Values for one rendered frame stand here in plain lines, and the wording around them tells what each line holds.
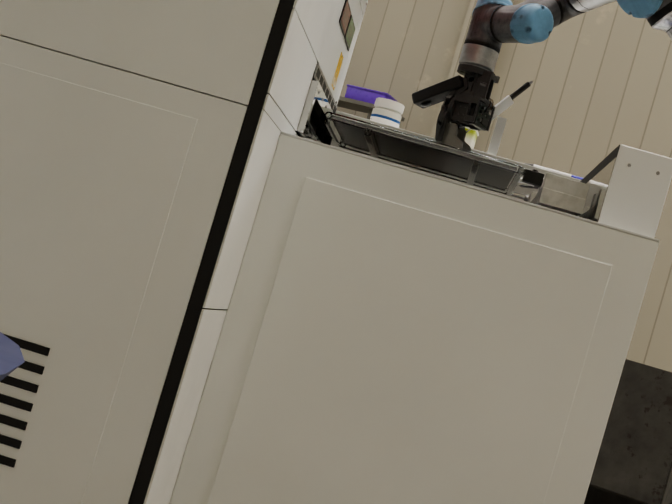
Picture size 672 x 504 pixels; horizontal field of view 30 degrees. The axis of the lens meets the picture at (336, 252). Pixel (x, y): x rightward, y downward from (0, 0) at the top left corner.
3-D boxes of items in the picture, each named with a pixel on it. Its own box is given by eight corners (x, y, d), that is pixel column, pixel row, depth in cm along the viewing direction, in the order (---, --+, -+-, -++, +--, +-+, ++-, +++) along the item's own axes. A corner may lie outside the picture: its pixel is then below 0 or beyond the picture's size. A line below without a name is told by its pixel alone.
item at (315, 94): (294, 130, 216) (310, 78, 216) (317, 162, 259) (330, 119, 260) (304, 133, 215) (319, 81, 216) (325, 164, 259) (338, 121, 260)
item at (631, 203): (596, 226, 200) (620, 143, 201) (560, 246, 255) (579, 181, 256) (653, 242, 199) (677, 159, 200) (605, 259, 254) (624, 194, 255)
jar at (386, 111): (363, 134, 285) (375, 95, 286) (365, 138, 292) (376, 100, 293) (393, 142, 285) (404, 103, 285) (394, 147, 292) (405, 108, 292)
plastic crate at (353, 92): (393, 114, 938) (397, 100, 938) (383, 107, 916) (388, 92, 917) (353, 105, 951) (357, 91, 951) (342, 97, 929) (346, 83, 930)
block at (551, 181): (542, 187, 220) (547, 171, 220) (540, 189, 223) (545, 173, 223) (586, 199, 219) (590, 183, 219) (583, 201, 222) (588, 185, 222)
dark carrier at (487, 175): (330, 117, 222) (331, 114, 222) (344, 145, 256) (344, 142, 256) (516, 170, 219) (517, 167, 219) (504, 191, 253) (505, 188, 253)
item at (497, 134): (469, 149, 259) (487, 88, 260) (469, 151, 263) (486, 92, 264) (497, 157, 259) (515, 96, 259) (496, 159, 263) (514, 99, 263)
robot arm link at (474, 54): (457, 41, 253) (474, 54, 259) (450, 62, 252) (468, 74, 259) (488, 45, 248) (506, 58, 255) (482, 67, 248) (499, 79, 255)
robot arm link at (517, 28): (561, -10, 243) (523, -8, 252) (521, 12, 238) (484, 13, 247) (571, 28, 246) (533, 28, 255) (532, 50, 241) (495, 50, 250)
